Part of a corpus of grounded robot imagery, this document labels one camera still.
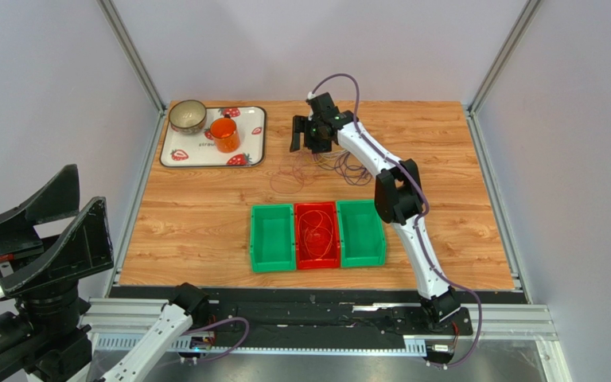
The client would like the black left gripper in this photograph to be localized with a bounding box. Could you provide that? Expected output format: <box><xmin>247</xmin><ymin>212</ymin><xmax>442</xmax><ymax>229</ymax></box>
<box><xmin>0</xmin><ymin>162</ymin><xmax>115</xmax><ymax>338</ymax></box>

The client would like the orange cable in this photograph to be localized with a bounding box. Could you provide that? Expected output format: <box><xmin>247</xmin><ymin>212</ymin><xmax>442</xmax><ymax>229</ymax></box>
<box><xmin>298</xmin><ymin>210</ymin><xmax>338</xmax><ymax>260</ymax></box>

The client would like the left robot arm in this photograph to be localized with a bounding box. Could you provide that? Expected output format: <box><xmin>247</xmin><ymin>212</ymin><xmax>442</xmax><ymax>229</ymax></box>
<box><xmin>0</xmin><ymin>164</ymin><xmax>114</xmax><ymax>381</ymax></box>

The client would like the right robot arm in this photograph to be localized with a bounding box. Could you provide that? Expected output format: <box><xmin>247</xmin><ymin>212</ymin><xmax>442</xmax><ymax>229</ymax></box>
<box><xmin>290</xmin><ymin>111</ymin><xmax>461</xmax><ymax>329</ymax></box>

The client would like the orange glass cup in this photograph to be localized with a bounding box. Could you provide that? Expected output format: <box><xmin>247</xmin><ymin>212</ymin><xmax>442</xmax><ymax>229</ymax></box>
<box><xmin>209</xmin><ymin>117</ymin><xmax>240</xmax><ymax>153</ymax></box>

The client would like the red plastic bin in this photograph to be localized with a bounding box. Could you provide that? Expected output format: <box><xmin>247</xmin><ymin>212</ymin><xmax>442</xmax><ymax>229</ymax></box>
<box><xmin>294</xmin><ymin>201</ymin><xmax>341</xmax><ymax>271</ymax></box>

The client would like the ceramic bowl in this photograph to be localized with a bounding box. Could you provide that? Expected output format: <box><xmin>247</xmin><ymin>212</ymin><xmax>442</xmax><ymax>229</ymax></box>
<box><xmin>169</xmin><ymin>99</ymin><xmax>207</xmax><ymax>134</ymax></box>

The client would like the left green plastic bin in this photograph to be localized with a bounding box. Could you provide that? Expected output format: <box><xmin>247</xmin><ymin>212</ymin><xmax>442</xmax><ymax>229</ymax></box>
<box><xmin>249</xmin><ymin>204</ymin><xmax>296</xmax><ymax>273</ymax></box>

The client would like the green plastic bin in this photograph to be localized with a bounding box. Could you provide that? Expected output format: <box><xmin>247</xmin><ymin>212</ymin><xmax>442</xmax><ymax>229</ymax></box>
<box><xmin>336</xmin><ymin>200</ymin><xmax>387</xmax><ymax>268</ymax></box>
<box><xmin>249</xmin><ymin>204</ymin><xmax>296</xmax><ymax>273</ymax></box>

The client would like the white strawberry tray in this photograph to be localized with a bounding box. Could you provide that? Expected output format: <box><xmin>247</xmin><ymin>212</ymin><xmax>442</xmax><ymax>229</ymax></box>
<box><xmin>160</xmin><ymin>106</ymin><xmax>267</xmax><ymax>168</ymax></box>

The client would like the right green plastic bin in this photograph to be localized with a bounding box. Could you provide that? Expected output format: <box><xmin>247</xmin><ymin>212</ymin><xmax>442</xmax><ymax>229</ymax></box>
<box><xmin>336</xmin><ymin>200</ymin><xmax>387</xmax><ymax>268</ymax></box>

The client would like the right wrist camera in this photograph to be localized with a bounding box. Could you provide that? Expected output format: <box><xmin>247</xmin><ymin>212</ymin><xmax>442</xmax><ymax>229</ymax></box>
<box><xmin>306</xmin><ymin>92</ymin><xmax>339</xmax><ymax>120</ymax></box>

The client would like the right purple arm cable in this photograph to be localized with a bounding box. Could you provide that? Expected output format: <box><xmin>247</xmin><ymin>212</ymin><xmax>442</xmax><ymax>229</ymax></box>
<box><xmin>310</xmin><ymin>72</ymin><xmax>482</xmax><ymax>370</ymax></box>

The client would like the blue cable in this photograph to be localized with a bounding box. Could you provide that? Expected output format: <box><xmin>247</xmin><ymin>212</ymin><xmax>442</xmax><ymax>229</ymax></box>
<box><xmin>318</xmin><ymin>150</ymin><xmax>374</xmax><ymax>188</ymax></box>

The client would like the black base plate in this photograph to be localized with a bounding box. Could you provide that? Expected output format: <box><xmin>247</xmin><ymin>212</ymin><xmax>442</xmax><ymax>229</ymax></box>
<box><xmin>158</xmin><ymin>296</ymin><xmax>473</xmax><ymax>340</ymax></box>

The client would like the aluminium frame rail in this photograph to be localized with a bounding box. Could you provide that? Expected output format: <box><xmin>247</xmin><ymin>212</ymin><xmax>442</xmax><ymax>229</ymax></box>
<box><xmin>61</xmin><ymin>296</ymin><xmax>574</xmax><ymax>382</ymax></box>

